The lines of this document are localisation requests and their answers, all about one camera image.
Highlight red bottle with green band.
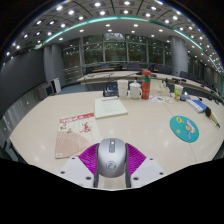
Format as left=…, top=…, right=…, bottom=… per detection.
left=141, top=70, right=152, bottom=101

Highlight fan-print magazine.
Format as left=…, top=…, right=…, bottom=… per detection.
left=54, top=112, right=103, bottom=159

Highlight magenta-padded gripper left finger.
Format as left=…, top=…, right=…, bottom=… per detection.
left=57, top=142, right=101, bottom=188

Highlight white cardboard box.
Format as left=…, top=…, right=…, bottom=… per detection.
left=150, top=79, right=171, bottom=98

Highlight white paper cup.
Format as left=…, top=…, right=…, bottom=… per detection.
left=116, top=79, right=129, bottom=100

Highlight ceiling lights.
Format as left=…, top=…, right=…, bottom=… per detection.
left=4, top=0, right=221, bottom=73

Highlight dark office chairs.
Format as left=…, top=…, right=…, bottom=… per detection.
left=84, top=61, right=221, bottom=98

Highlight long curved conference desk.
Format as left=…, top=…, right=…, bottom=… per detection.
left=77, top=69, right=221, bottom=98

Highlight black microphone with yellow band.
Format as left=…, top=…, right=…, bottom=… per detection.
left=204, top=106, right=221, bottom=129

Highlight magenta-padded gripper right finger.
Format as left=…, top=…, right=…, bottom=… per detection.
left=124, top=142, right=167, bottom=188

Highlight blue and white book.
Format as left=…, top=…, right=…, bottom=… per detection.
left=185, top=98, right=208, bottom=114

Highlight round teal printed mouse pad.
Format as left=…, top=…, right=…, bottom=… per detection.
left=169, top=115, right=200, bottom=144

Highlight colourful sticker sheet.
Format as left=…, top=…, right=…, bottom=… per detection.
left=149, top=95, right=174, bottom=104

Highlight silver grey computer mouse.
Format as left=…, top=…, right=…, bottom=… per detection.
left=96, top=137, right=129, bottom=179

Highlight white paper booklet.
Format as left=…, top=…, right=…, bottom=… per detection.
left=94, top=96, right=129, bottom=120

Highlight green-print paper cup with straw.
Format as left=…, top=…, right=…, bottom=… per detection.
left=173, top=83, right=184, bottom=101

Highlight white lidded mug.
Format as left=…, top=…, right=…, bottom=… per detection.
left=129, top=80, right=143, bottom=100

